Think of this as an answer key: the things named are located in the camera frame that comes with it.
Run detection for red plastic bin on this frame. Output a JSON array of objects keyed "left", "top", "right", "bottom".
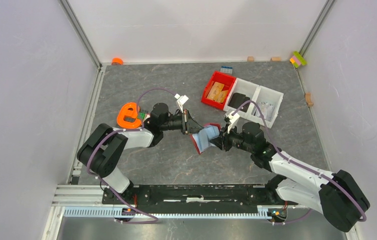
[{"left": 201, "top": 71, "right": 236, "bottom": 110}]

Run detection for wooden piece right edge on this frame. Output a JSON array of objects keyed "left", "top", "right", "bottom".
[{"left": 304, "top": 92, "right": 314, "bottom": 108}]

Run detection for grey slotted cable duct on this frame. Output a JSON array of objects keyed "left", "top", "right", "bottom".
[{"left": 63, "top": 205, "right": 271, "bottom": 220}]

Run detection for green toy brick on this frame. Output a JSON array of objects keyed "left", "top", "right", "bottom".
[{"left": 137, "top": 112, "right": 146, "bottom": 121}]

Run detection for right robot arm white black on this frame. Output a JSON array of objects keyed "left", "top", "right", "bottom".
[{"left": 210, "top": 122, "right": 371, "bottom": 233}]

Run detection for silver cards in white bin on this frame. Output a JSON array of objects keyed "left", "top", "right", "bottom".
[{"left": 258, "top": 102, "right": 275, "bottom": 122}]

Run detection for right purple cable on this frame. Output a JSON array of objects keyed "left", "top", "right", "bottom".
[{"left": 230, "top": 99, "right": 368, "bottom": 226}]

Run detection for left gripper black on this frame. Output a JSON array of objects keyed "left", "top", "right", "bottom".
[{"left": 160, "top": 109, "right": 207, "bottom": 135}]

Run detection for colourful toy brick stack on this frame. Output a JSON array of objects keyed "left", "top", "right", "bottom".
[{"left": 289, "top": 51, "right": 308, "bottom": 69}]

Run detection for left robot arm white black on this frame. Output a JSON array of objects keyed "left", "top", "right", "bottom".
[{"left": 76, "top": 102, "right": 203, "bottom": 204}]

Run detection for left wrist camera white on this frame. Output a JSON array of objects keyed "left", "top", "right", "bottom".
[{"left": 174, "top": 93, "right": 189, "bottom": 112}]

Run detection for white divided plastic bin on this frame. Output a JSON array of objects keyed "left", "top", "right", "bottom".
[{"left": 223, "top": 78, "right": 284, "bottom": 128}]

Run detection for small orange cap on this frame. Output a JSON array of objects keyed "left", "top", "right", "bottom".
[{"left": 111, "top": 57, "right": 124, "bottom": 65}]

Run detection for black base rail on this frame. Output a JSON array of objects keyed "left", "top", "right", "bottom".
[{"left": 101, "top": 184, "right": 299, "bottom": 206}]

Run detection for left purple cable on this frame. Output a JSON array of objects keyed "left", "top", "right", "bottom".
[{"left": 85, "top": 87, "right": 179, "bottom": 225}]

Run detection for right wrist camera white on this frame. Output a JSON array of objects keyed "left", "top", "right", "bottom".
[{"left": 224, "top": 110, "right": 240, "bottom": 134}]

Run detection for blue white small block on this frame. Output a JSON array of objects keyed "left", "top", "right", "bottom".
[{"left": 220, "top": 66, "right": 233, "bottom": 75}]

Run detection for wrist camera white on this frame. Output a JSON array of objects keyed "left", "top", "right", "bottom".
[
  {"left": 174, "top": 93, "right": 189, "bottom": 112},
  {"left": 224, "top": 110, "right": 240, "bottom": 134}
]

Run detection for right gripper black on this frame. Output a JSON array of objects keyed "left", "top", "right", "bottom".
[{"left": 208, "top": 123, "right": 254, "bottom": 154}]

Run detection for red leather card holder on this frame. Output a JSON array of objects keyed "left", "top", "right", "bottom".
[{"left": 190, "top": 123, "right": 221, "bottom": 155}]

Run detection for black cards in white bin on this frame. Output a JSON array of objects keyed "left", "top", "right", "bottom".
[{"left": 228, "top": 92, "right": 250, "bottom": 109}]

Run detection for purple cable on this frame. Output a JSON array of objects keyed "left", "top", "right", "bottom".
[
  {"left": 85, "top": 87, "right": 179, "bottom": 225},
  {"left": 230, "top": 99, "right": 368, "bottom": 226}
]

